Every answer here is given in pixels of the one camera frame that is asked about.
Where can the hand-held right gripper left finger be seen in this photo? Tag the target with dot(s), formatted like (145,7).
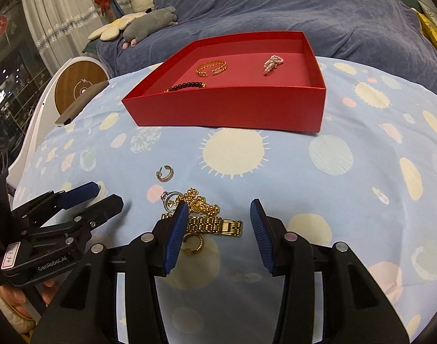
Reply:
(175,238)

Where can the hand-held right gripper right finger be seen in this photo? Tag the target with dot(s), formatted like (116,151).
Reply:
(259,238)

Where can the grey plush toy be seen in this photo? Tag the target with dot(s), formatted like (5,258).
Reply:
(150,23)

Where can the person's left hand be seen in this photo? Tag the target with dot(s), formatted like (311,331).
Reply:
(49,295)

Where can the red bow curtain tie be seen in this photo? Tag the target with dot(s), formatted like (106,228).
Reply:
(103,1)

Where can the gold watch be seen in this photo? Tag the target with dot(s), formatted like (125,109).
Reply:
(211,224)

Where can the silver hoop earring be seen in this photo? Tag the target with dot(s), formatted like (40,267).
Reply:
(169,177)

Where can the grey patterned cushion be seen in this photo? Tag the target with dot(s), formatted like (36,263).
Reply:
(428,9)

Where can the blue covered sofa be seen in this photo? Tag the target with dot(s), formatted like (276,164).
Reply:
(275,3)

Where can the red cardboard box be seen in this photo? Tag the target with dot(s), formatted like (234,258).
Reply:
(240,107)

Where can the pearl hair clip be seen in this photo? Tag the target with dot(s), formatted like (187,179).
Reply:
(270,65)

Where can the yellow cushion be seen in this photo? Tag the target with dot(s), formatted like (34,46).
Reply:
(435,34)

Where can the white sheer curtain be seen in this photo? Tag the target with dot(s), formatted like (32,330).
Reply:
(49,14)

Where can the flower shaped cushion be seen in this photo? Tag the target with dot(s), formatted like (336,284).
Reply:
(109,30)

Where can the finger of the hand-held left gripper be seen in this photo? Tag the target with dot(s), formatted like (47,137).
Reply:
(80,190)
(109,206)

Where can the white round wooden-top stand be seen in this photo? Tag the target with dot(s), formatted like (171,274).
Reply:
(75,82)

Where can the green sofa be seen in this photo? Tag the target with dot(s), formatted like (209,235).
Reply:
(406,0)

